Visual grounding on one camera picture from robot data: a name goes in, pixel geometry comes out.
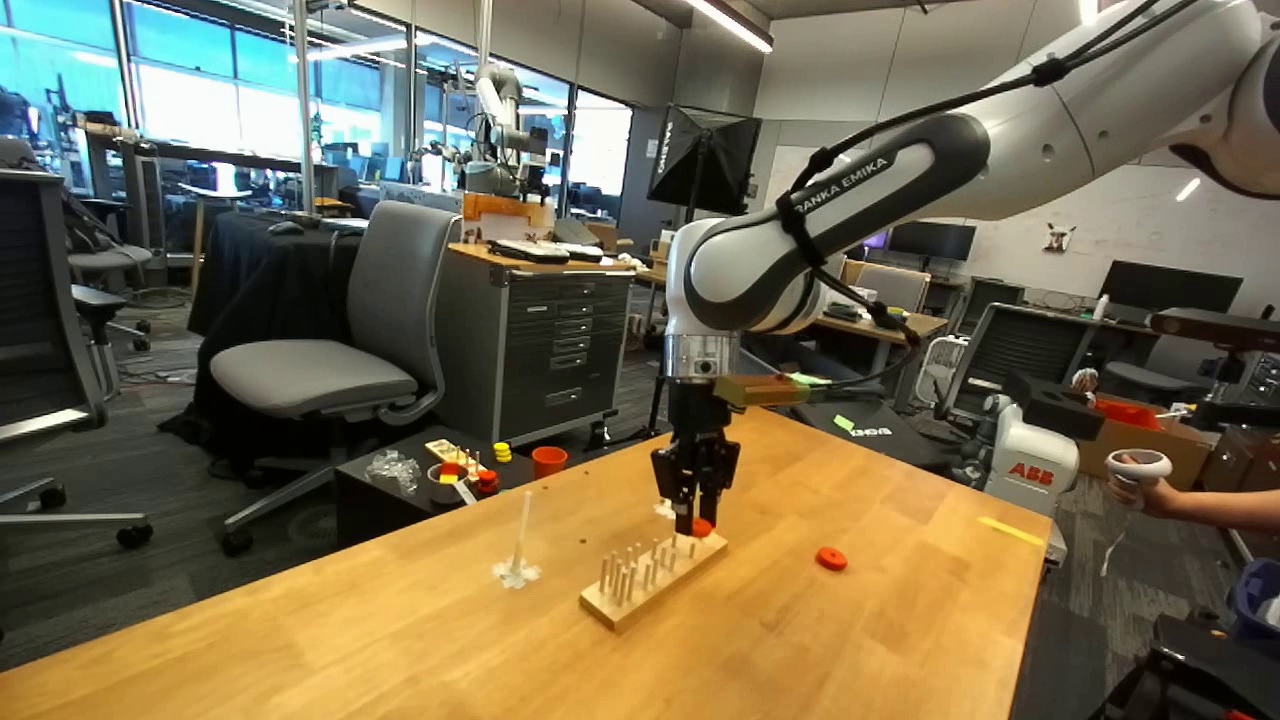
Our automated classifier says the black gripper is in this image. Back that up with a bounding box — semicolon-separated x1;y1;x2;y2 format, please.
648;374;745;535

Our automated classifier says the white VR controller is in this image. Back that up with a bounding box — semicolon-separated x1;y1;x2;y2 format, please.
1099;443;1175;511

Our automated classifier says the person's forearm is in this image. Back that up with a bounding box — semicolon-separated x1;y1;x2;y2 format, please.
1180;483;1280;535

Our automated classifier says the wooden peg stand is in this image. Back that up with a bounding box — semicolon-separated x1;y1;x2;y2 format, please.
576;522;730;630

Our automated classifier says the person's hand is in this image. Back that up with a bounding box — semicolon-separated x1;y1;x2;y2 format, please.
1135;475;1197;521

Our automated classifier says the wooden block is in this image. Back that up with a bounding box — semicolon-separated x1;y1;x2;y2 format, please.
710;373;814;416

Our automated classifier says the gray metal cabinet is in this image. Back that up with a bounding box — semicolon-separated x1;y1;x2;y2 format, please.
435;239;637;450

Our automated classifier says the beige flat box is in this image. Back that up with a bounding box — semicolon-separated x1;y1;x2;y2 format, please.
420;435;491;470

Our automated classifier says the black low side table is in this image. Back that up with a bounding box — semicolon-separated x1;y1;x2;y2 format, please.
332;424;597;542

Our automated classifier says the yellow tape strip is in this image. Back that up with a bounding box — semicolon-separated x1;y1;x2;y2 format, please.
975;511;1050;550

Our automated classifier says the black softbox light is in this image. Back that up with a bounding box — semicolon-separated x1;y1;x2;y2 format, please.
648;102;766;218

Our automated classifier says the orange cardboard box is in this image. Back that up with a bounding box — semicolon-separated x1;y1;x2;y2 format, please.
461;188;557;249

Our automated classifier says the dark angled monitor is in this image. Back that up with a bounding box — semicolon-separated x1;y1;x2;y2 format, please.
952;298;1102;403

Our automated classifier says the gray office chair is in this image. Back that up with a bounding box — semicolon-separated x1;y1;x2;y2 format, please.
204;195;464;558

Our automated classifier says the brown cardboard box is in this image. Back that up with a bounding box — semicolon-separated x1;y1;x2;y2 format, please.
1077;413;1224;491

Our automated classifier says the ceiling light strip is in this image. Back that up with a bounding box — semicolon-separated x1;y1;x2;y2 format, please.
680;0;777;55

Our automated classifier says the black draped cloth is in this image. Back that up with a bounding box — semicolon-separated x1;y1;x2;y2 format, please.
156;206;402;457

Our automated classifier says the blue bin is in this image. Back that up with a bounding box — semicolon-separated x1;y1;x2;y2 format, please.
1230;554;1280;647

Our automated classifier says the black mesh office chair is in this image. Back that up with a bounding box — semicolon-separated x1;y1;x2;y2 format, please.
0;168;156;550

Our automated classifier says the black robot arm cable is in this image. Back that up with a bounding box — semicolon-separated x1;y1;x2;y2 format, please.
777;0;1203;335

